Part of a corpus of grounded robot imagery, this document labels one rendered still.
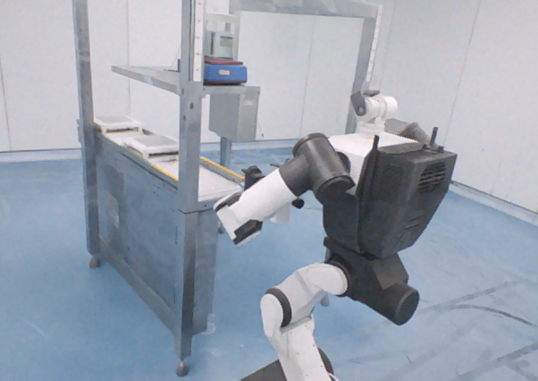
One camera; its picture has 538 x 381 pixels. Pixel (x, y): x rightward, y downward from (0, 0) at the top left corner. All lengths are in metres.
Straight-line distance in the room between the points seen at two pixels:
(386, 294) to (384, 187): 0.32
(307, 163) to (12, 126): 4.30
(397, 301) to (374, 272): 0.10
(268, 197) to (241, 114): 0.79
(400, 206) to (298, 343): 0.75
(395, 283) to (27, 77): 4.32
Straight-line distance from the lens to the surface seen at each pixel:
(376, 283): 1.26
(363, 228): 1.19
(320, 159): 1.03
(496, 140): 5.07
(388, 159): 1.11
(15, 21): 4.97
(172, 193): 1.92
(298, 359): 1.65
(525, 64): 4.97
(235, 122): 1.82
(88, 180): 2.73
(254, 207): 1.08
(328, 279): 1.34
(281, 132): 6.06
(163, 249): 2.23
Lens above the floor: 1.51
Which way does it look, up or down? 21 degrees down
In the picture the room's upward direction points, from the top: 6 degrees clockwise
